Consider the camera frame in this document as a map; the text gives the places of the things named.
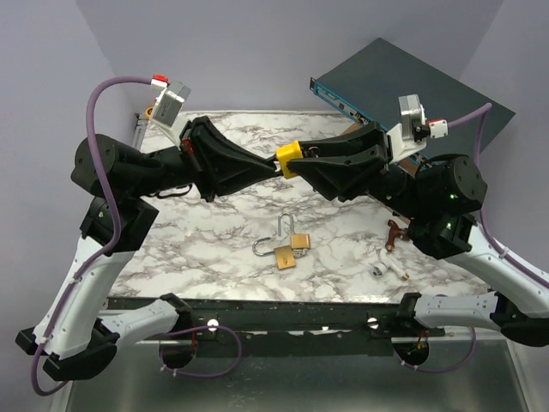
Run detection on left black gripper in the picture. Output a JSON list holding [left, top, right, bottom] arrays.
[[136, 116, 281, 201]]

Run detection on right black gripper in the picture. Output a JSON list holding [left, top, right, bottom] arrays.
[[277, 127, 415, 222]]

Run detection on yellow padlock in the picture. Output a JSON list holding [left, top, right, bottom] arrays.
[[275, 141, 304, 179]]

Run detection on long shackle brass padlock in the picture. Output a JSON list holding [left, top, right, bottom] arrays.
[[277, 212, 311, 251]]

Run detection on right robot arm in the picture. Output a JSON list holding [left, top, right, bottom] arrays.
[[276, 124, 548, 347]]

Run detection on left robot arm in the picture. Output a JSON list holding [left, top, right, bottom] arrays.
[[15, 117, 280, 384]]

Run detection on wooden board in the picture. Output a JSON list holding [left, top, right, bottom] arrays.
[[342, 124, 422, 225]]

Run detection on open brass padlock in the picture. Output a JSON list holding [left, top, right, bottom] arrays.
[[251, 237, 296, 270]]

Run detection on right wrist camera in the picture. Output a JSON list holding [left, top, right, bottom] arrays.
[[398, 94, 448, 142]]

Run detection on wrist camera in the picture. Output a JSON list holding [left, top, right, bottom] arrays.
[[150, 78, 191, 128], [398, 94, 448, 142]]

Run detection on blue network switch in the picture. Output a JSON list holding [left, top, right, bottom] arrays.
[[310, 38, 515, 148]]

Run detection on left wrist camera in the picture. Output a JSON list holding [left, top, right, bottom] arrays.
[[150, 78, 191, 128]]

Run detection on small silver ring part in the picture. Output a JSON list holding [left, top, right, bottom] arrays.
[[370, 266, 383, 278]]

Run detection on black mounting rail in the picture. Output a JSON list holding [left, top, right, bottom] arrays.
[[141, 299, 447, 358]]

